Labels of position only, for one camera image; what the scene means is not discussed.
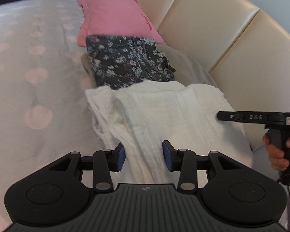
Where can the white muslin garment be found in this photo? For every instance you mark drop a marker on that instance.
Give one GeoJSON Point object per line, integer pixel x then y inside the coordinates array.
{"type": "Point", "coordinates": [145, 114]}

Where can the pink pillow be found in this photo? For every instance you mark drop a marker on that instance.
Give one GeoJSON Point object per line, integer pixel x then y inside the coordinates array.
{"type": "Point", "coordinates": [115, 18]}

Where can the dark floral folded garment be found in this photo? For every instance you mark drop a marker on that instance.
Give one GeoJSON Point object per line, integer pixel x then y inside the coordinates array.
{"type": "Point", "coordinates": [121, 61]}

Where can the person's right hand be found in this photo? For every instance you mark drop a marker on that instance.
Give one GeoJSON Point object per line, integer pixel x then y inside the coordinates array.
{"type": "Point", "coordinates": [276, 155]}

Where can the beige folded garment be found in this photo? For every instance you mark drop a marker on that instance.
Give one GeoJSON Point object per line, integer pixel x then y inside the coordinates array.
{"type": "Point", "coordinates": [188, 70]}

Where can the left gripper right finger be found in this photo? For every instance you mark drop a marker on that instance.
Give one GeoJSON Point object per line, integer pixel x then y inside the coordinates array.
{"type": "Point", "coordinates": [184, 162]}

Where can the cream padded headboard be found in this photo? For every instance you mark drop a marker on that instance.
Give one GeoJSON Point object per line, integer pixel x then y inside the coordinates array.
{"type": "Point", "coordinates": [245, 51]}

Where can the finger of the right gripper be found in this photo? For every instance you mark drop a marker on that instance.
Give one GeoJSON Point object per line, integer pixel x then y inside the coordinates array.
{"type": "Point", "coordinates": [252, 117]}

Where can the white folded garment stack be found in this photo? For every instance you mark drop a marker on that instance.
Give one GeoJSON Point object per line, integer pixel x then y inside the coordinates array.
{"type": "Point", "coordinates": [99, 101]}

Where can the grey pink-dotted bed sheet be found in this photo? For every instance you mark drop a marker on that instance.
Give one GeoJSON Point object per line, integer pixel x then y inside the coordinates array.
{"type": "Point", "coordinates": [43, 109]}

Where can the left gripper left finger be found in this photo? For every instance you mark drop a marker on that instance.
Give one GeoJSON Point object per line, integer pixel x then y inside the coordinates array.
{"type": "Point", "coordinates": [106, 161]}

